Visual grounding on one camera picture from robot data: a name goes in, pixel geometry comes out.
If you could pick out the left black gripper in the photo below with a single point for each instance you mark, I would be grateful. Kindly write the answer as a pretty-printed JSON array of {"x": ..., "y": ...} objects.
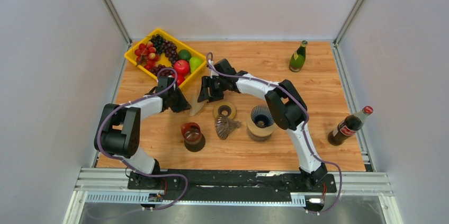
[{"x": 183, "y": 105}]

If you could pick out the glass server with wooden collar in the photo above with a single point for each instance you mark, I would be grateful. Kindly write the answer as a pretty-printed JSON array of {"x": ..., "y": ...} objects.
[{"x": 259, "y": 134}]

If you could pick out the blue ribbed dripper cone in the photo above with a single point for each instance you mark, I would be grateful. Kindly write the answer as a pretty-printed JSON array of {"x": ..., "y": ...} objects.
[{"x": 261, "y": 116}]

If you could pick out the clear glass ribbed dripper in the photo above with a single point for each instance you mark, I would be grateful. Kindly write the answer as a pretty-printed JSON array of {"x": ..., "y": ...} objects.
[{"x": 224, "y": 126}]

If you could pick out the yellow plastic fruit tray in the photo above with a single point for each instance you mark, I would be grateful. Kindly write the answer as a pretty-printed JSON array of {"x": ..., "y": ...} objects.
[{"x": 130, "y": 56}]

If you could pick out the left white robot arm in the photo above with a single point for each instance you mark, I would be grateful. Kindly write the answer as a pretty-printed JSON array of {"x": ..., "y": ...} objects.
[{"x": 118, "y": 133}]

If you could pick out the green lime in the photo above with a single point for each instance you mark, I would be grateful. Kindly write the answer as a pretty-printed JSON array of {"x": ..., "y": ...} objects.
[{"x": 184, "y": 55}]

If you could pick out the cola bottle red cap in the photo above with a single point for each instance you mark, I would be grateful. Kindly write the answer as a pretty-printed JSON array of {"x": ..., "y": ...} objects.
[{"x": 349, "y": 126}]

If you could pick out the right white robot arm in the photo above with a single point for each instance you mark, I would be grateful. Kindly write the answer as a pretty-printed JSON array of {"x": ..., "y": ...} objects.
[{"x": 285, "y": 105}]

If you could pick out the brown paper filter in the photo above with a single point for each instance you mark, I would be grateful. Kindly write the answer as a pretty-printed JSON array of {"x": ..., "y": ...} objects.
[{"x": 196, "y": 106}]

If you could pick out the red glass carafe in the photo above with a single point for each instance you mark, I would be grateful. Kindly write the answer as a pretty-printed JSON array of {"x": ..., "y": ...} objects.
[{"x": 194, "y": 140}]

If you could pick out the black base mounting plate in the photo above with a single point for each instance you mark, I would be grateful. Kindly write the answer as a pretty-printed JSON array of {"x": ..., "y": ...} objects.
[{"x": 226, "y": 185}]

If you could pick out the red apple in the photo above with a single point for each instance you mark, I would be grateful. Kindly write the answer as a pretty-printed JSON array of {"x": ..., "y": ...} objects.
[
  {"x": 180, "y": 79},
  {"x": 182, "y": 67}
]

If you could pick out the dark purple grape bunch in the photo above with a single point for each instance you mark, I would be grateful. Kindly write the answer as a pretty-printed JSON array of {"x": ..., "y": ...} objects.
[{"x": 165, "y": 47}]

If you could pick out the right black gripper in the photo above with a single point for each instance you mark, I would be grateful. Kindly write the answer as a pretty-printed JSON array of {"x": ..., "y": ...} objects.
[{"x": 207, "y": 81}]

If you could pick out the green glass bottle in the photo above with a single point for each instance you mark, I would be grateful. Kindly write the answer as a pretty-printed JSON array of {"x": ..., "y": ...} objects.
[{"x": 298, "y": 57}]

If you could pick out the green pear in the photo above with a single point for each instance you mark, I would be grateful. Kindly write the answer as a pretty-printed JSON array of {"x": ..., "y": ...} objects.
[{"x": 195, "y": 63}]

